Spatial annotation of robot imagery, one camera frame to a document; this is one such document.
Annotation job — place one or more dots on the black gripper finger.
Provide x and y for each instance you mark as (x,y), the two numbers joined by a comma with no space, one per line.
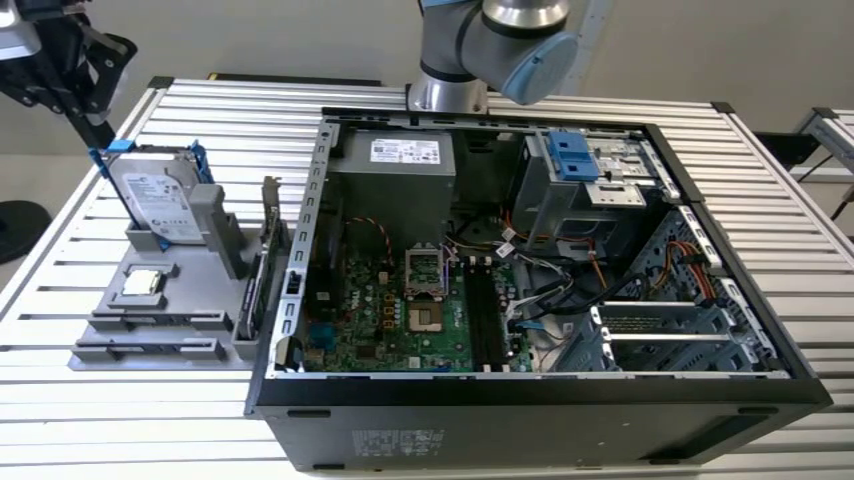
(41,95)
(114,65)

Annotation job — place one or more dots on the RAM memory stick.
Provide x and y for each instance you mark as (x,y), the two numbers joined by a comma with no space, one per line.
(154,345)

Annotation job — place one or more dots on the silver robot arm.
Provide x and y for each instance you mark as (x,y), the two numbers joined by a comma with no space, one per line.
(461,45)

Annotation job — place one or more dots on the RAM slot with white clip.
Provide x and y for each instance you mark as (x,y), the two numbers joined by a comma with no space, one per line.
(480,315)
(497,315)

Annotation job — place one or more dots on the black round stand base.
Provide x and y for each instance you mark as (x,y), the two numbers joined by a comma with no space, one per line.
(21,225)

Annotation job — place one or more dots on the hard disk in blue carrier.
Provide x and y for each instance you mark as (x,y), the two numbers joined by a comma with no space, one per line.
(157,200)

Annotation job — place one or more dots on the silver CPU chip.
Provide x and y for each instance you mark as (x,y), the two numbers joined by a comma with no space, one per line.
(142,282)

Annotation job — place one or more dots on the grey parts rack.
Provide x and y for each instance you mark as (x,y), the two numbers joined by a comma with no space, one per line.
(194,300)

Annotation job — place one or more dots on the grey power supply unit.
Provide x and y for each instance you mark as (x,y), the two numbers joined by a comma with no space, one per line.
(394,200)

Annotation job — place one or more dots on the black case fan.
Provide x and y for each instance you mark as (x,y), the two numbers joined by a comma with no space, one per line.
(328,260)

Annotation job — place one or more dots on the black graphics card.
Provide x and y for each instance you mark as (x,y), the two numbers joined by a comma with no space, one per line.
(254,300)

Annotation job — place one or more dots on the green motherboard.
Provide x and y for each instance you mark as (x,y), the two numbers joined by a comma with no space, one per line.
(364,290)

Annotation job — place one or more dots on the yellow coil inductor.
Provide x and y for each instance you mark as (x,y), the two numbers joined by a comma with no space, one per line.
(388,326)
(388,299)
(388,312)

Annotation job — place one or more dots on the blue rear port block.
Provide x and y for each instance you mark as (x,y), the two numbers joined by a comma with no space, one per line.
(322,337)

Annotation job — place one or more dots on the CPU socket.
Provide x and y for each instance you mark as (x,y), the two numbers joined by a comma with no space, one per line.
(425,320)

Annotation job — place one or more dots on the blue plastic drive latch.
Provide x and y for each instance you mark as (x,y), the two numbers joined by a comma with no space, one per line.
(570,160)

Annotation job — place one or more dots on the metal optical drive cage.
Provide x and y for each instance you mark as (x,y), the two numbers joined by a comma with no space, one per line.
(554,210)

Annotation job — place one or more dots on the black PC case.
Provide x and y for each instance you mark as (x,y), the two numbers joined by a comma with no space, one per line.
(501,430)

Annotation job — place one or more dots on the metal disk bay cage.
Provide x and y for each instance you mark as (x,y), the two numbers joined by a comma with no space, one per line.
(668,337)

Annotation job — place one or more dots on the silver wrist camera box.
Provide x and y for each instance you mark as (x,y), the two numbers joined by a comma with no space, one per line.
(17,40)

